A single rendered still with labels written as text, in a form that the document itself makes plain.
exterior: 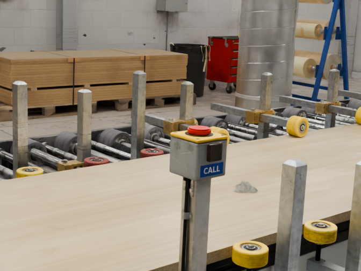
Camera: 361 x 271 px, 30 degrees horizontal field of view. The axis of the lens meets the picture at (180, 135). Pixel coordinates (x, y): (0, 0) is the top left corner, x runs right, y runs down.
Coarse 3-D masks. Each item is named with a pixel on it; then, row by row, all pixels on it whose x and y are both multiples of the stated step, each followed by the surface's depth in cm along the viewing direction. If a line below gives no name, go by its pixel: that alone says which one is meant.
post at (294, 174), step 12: (288, 168) 131; (300, 168) 130; (288, 180) 131; (300, 180) 131; (288, 192) 132; (300, 192) 132; (288, 204) 132; (300, 204) 133; (288, 216) 132; (300, 216) 133; (288, 228) 133; (300, 228) 134; (288, 240) 133; (300, 240) 135; (276, 252) 136; (288, 252) 133; (276, 264) 136; (288, 264) 134
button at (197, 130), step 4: (188, 128) 113; (192, 128) 112; (196, 128) 112; (200, 128) 113; (204, 128) 113; (208, 128) 113; (192, 132) 112; (196, 132) 111; (200, 132) 111; (204, 132) 111; (208, 132) 112
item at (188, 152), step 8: (176, 136) 112; (184, 136) 111; (192, 136) 111; (200, 136) 111; (208, 136) 111; (216, 136) 112; (224, 136) 112; (176, 144) 113; (184, 144) 111; (192, 144) 110; (200, 144) 109; (224, 144) 113; (176, 152) 113; (184, 152) 111; (192, 152) 110; (200, 152) 109; (224, 152) 113; (176, 160) 113; (184, 160) 111; (192, 160) 110; (200, 160) 110; (224, 160) 113; (176, 168) 113; (184, 168) 112; (192, 168) 110; (224, 168) 114; (184, 176) 112; (192, 176) 110; (208, 176) 112; (216, 176) 113
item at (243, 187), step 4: (236, 184) 196; (240, 184) 197; (244, 184) 194; (248, 184) 195; (240, 188) 192; (244, 188) 193; (248, 188) 194; (252, 188) 192; (240, 192) 191; (244, 192) 191; (252, 192) 191
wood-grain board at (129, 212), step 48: (240, 144) 252; (288, 144) 256; (336, 144) 259; (0, 192) 182; (48, 192) 183; (96, 192) 185; (144, 192) 187; (336, 192) 195; (0, 240) 148; (48, 240) 149; (96, 240) 151; (144, 240) 152; (240, 240) 154
